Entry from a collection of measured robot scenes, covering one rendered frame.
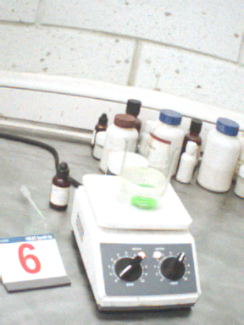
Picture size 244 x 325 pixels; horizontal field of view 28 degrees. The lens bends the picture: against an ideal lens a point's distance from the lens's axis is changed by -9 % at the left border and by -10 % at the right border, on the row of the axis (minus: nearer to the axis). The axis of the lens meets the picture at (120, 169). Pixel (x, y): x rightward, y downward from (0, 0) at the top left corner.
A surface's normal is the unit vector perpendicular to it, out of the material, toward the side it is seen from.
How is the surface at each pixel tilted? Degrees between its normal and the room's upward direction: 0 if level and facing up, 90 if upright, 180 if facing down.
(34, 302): 0
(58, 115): 90
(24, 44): 90
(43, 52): 90
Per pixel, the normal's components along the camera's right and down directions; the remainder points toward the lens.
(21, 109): -0.04, 0.41
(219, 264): 0.18, -0.89
